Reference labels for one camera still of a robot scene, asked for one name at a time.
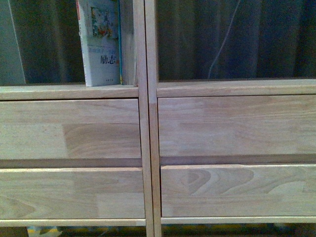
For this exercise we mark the grey curtain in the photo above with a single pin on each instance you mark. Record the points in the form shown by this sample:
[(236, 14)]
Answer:
[(197, 39)]

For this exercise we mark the left wooden shelf cabinet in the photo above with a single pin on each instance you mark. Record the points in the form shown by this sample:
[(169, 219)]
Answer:
[(79, 91)]

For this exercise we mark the right wooden shelf cabinet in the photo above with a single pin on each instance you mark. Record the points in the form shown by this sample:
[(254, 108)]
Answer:
[(177, 88)]

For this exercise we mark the left lower wooden drawer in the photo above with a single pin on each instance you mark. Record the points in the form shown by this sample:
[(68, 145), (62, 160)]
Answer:
[(71, 193)]

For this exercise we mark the right lower wooden drawer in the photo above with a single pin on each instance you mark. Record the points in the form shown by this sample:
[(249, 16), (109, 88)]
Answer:
[(238, 190)]

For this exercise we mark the left upper wooden drawer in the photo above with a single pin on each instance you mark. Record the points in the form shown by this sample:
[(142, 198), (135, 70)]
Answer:
[(70, 129)]

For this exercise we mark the thin teal book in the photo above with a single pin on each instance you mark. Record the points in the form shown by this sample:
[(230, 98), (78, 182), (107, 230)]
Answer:
[(119, 45)]

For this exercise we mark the wooden shelf cabinet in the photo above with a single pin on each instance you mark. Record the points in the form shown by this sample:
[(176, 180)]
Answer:
[(177, 88), (79, 91)]

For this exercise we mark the wooden drawer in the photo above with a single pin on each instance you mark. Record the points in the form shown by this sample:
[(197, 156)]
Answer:
[(237, 125), (71, 193), (238, 190), (70, 129)]

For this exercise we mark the white illustrated book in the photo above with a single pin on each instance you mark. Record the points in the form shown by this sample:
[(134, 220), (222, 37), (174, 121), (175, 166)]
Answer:
[(99, 37)]

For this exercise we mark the right upper wooden drawer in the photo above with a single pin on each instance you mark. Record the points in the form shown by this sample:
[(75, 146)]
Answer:
[(237, 125)]

